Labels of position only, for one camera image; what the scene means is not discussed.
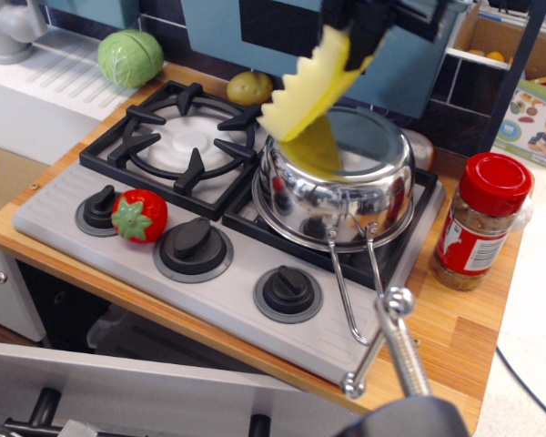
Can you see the grey oven door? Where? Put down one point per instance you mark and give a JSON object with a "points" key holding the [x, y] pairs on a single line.
{"points": [[49, 388]]}

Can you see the black right stove knob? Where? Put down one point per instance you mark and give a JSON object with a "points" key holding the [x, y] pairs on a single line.
{"points": [[288, 295]]}

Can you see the chrome metal clamp rod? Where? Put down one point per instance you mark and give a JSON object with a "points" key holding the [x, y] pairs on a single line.
{"points": [[393, 306]]}

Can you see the grey toy faucet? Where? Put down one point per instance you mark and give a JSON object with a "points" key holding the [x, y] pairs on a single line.
{"points": [[20, 27]]}

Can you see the red toy strawberry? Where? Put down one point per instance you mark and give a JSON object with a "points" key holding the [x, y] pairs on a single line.
{"points": [[140, 216]]}

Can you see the upside-down stainless steel pot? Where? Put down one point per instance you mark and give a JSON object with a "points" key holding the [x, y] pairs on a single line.
{"points": [[363, 204]]}

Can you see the grey toy stove top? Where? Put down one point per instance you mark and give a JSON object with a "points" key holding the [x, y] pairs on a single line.
{"points": [[323, 345]]}

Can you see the black stove knob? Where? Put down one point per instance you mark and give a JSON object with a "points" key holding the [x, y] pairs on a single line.
{"points": [[288, 295], [193, 252], [93, 215]]}

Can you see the yellow serrated sponge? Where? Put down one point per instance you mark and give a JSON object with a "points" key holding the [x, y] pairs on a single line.
{"points": [[319, 82]]}

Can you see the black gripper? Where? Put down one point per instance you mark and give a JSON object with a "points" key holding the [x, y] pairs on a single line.
{"points": [[369, 21]]}

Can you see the black left stove knob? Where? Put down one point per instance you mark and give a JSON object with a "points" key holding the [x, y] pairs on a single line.
{"points": [[93, 215]]}

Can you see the toy food picture box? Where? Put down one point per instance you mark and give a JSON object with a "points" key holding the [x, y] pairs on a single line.
{"points": [[522, 131]]}

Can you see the black right burner grate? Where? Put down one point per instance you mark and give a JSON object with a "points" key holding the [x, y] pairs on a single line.
{"points": [[395, 259]]}

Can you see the red-lidded spice jar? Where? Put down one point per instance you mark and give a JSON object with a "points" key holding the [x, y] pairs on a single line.
{"points": [[483, 210]]}

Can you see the green toy cabbage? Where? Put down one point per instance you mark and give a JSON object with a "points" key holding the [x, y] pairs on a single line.
{"points": [[130, 58]]}

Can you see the yellow toy potato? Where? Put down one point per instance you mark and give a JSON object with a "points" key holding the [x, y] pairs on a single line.
{"points": [[249, 87]]}

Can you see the black middle stove knob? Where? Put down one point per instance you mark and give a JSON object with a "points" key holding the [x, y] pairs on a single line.
{"points": [[193, 252]]}

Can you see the cardboard box with toys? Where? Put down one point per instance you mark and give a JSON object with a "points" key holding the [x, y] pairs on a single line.
{"points": [[487, 29]]}

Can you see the black left burner grate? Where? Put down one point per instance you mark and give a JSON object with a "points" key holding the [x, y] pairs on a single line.
{"points": [[197, 151]]}

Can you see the black burner grate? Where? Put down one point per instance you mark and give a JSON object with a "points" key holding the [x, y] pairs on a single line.
{"points": [[395, 259], [197, 151]]}

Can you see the black metal post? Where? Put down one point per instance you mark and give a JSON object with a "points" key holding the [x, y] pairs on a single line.
{"points": [[511, 78]]}

